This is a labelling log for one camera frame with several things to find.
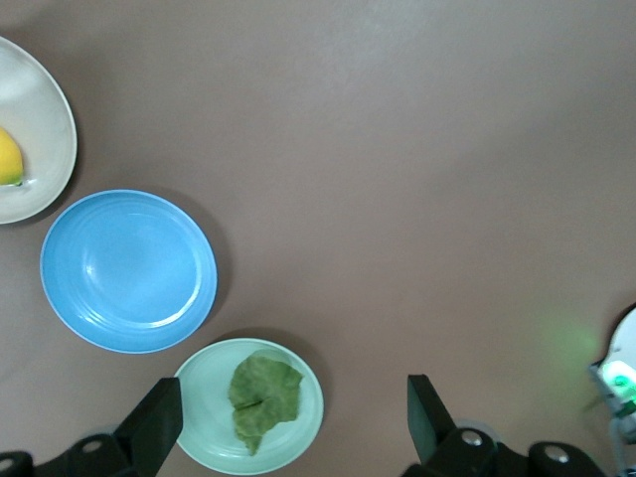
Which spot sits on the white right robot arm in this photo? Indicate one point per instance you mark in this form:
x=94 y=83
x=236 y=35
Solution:
x=623 y=348

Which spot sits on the yellow lemon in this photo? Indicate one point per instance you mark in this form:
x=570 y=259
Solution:
x=9 y=159

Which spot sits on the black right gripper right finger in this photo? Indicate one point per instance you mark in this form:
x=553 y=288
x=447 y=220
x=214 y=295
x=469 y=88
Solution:
x=432 y=437

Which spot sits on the pale green plate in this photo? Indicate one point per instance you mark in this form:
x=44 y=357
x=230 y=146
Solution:
x=208 y=377

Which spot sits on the green lettuce leaf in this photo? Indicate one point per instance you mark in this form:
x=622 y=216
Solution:
x=266 y=397

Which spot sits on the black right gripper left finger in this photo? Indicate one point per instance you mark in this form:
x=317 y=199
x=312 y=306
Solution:
x=154 y=427

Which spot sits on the blue plate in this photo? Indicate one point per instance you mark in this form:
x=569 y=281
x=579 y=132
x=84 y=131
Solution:
x=129 y=270

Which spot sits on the beige plate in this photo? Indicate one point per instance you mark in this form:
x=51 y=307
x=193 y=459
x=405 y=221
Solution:
x=35 y=109

